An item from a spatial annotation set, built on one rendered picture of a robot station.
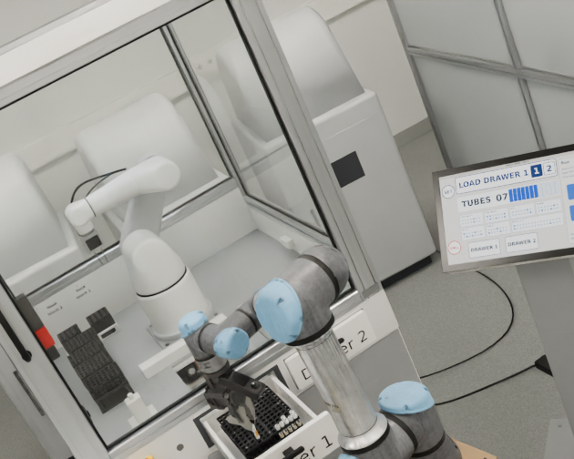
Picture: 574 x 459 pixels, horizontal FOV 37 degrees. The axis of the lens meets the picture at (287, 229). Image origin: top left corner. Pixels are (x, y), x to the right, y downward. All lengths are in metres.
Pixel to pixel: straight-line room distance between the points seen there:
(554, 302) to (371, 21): 3.57
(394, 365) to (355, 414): 0.96
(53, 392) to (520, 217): 1.38
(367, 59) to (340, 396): 4.36
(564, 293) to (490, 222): 0.33
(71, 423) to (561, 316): 1.47
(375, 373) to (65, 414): 0.96
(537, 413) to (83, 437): 1.79
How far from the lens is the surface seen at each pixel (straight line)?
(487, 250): 2.58
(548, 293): 2.74
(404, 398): 1.98
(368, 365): 2.75
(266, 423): 2.49
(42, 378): 2.39
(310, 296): 1.71
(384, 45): 6.04
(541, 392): 3.60
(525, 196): 2.57
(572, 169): 2.55
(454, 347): 3.98
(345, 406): 1.84
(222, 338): 2.06
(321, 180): 2.49
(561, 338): 2.83
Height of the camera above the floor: 2.28
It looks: 24 degrees down
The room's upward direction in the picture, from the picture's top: 25 degrees counter-clockwise
